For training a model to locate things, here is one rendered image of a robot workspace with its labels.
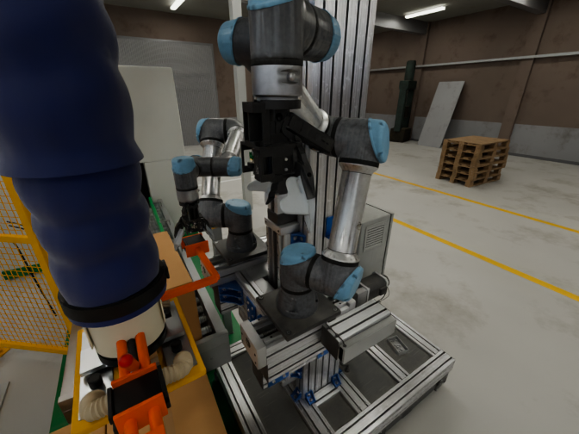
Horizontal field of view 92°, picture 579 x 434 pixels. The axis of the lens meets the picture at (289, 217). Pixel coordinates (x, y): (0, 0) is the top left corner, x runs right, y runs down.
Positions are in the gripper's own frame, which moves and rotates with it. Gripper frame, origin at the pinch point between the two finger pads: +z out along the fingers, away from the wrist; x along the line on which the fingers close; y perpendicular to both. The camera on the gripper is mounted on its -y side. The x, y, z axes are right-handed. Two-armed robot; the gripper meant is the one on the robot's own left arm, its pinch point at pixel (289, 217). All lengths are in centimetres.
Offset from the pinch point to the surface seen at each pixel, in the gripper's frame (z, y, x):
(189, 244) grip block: 31, 8, -58
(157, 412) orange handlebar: 33.1, 28.5, -0.7
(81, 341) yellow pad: 45, 45, -43
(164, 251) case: 57, 13, -105
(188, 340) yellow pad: 44, 18, -26
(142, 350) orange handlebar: 32.9, 29.0, -17.1
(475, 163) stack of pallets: 104, -563, -219
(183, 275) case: 57, 9, -77
